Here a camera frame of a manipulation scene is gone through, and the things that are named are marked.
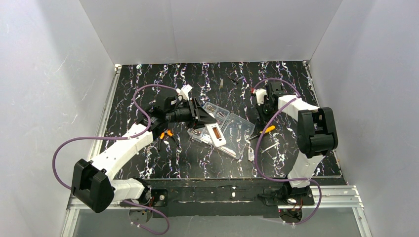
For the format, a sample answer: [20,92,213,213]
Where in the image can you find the white remote control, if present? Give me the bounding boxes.
[205,123,227,148]

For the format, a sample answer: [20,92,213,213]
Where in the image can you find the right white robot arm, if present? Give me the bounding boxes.
[252,81,338,199]

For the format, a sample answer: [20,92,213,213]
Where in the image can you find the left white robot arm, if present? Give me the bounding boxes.
[71,92,226,213]

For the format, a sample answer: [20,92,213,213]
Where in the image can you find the clear plastic screw box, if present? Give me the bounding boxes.
[203,102,255,159]

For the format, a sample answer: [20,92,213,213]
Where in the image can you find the small silver wrench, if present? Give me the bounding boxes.
[260,142,280,154]

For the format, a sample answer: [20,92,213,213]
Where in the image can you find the black hex key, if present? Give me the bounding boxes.
[226,74,238,85]

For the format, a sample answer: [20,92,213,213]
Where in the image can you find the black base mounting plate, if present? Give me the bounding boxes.
[119,177,315,219]

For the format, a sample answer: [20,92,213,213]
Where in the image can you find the yellow handled screwdriver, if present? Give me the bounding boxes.
[249,125,276,141]

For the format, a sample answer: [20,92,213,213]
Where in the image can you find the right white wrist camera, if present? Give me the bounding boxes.
[254,88,267,106]

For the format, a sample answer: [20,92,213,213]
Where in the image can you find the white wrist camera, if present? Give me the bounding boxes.
[254,88,267,106]
[176,84,193,103]

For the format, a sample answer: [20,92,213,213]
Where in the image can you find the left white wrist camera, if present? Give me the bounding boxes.
[176,84,193,103]

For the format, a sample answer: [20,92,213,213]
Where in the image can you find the orange handled pliers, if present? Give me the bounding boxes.
[157,129,181,152]

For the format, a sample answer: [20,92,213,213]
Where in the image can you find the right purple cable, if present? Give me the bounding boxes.
[252,78,323,226]

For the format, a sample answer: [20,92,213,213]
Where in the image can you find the purple cable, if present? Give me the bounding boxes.
[52,84,184,236]
[252,78,323,226]

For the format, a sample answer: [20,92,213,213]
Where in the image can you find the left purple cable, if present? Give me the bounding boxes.
[52,84,184,236]

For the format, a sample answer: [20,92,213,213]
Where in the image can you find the aluminium frame rail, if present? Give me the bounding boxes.
[60,64,122,237]

